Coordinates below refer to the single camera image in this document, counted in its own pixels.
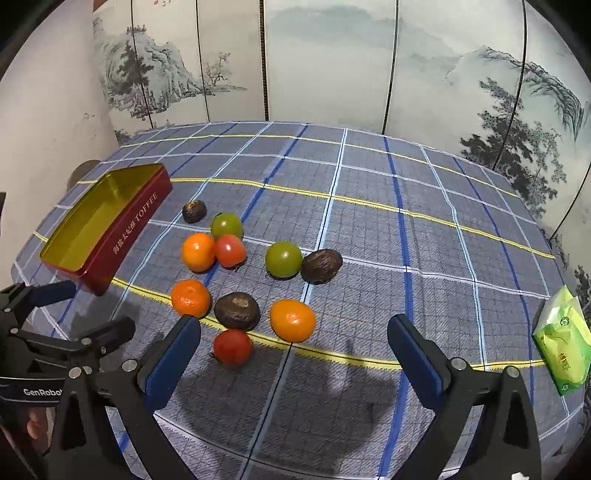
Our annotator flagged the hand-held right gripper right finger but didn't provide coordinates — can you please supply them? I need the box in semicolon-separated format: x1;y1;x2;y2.
387;315;543;480

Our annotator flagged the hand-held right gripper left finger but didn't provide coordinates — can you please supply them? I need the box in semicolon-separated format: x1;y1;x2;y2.
46;315;218;480

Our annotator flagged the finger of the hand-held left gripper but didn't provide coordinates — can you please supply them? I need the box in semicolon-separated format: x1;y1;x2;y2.
0;280;77;324
9;318;136;370

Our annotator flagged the red tomato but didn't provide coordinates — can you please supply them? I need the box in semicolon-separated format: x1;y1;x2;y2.
215;234;247;270
213;329;254;367

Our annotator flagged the orange mandarin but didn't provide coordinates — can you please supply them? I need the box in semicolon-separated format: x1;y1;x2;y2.
270;299;317;343
171;279;212;319
181;233;217;272

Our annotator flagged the red and gold tin box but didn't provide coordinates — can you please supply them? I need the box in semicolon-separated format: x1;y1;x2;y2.
39;162;174;296

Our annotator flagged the dark brown avocado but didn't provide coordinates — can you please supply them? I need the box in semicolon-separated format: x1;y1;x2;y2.
300;248;343;284

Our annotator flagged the green tomato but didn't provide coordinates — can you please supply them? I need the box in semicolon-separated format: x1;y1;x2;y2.
265;241;303;279
211;212;244;240

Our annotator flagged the blue plaid tablecloth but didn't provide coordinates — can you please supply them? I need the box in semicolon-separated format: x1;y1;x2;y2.
11;121;585;480

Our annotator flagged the small brown shiitake mushroom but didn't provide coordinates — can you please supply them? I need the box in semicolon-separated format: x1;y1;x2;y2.
182;200;208;224

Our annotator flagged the green tissue packet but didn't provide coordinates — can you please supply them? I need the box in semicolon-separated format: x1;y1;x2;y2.
532;285;591;397

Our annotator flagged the landscape painted folding screen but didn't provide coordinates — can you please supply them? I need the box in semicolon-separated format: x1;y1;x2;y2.
92;0;591;296

